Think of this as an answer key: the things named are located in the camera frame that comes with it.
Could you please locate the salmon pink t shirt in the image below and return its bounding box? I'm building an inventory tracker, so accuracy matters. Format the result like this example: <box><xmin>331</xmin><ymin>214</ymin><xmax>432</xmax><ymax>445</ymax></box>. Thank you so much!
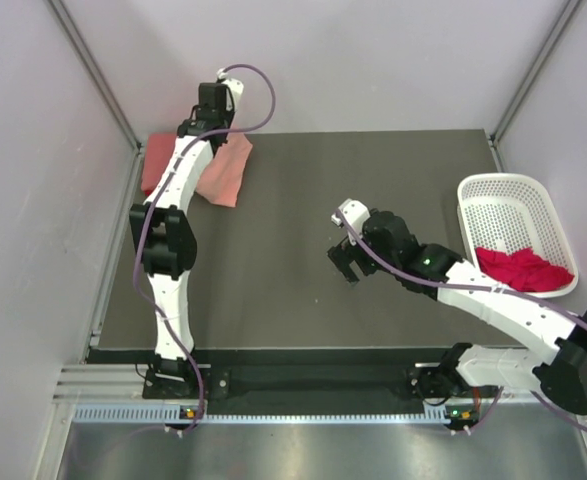
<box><xmin>196</xmin><ymin>133</ymin><xmax>253</xmax><ymax>208</ymax></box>

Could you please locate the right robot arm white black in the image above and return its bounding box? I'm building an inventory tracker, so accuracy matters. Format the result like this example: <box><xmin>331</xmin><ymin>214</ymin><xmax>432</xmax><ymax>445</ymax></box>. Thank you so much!
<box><xmin>327</xmin><ymin>199</ymin><xmax>587</xmax><ymax>415</ymax></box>

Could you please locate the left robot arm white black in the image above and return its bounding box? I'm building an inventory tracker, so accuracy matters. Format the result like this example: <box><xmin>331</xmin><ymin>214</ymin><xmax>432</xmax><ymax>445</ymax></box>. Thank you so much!
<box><xmin>129</xmin><ymin>79</ymin><xmax>244</xmax><ymax>399</ymax></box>

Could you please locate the folded red t shirt stack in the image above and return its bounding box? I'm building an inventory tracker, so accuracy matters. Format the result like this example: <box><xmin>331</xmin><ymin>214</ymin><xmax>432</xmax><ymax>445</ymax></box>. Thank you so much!
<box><xmin>141</xmin><ymin>133</ymin><xmax>177</xmax><ymax>196</ymax></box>

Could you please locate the white perforated laundry basket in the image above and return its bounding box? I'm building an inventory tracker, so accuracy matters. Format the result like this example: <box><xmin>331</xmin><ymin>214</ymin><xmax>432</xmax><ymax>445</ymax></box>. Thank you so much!
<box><xmin>457</xmin><ymin>173</ymin><xmax>579</xmax><ymax>299</ymax></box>

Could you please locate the crimson t shirt in basket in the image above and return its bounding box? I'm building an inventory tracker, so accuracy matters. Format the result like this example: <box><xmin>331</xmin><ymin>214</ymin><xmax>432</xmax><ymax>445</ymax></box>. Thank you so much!
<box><xmin>475</xmin><ymin>247</ymin><xmax>575</xmax><ymax>293</ymax></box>

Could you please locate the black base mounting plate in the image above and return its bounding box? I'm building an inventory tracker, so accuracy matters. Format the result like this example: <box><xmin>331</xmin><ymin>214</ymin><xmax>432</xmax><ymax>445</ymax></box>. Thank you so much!
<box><xmin>87</xmin><ymin>343</ymin><xmax>472</xmax><ymax>417</ymax></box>

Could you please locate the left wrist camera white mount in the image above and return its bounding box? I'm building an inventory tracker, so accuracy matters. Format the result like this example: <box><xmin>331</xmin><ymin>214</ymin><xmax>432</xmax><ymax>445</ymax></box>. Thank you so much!
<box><xmin>217</xmin><ymin>69</ymin><xmax>244</xmax><ymax>112</ymax></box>

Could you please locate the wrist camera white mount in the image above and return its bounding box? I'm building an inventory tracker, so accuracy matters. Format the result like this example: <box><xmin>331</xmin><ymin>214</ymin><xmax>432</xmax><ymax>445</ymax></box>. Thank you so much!
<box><xmin>217</xmin><ymin>69</ymin><xmax>244</xmax><ymax>112</ymax></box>
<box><xmin>330</xmin><ymin>199</ymin><xmax>370</xmax><ymax>235</ymax></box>

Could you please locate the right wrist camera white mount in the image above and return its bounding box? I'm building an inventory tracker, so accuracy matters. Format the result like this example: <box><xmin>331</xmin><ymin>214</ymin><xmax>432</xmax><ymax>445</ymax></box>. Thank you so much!
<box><xmin>330</xmin><ymin>199</ymin><xmax>370</xmax><ymax>235</ymax></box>

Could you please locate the aluminium rail with cable duct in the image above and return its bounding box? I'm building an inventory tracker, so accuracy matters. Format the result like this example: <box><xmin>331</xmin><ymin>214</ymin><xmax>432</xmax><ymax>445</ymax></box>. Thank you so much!
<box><xmin>53</xmin><ymin>364</ymin><xmax>480</xmax><ymax>430</ymax></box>

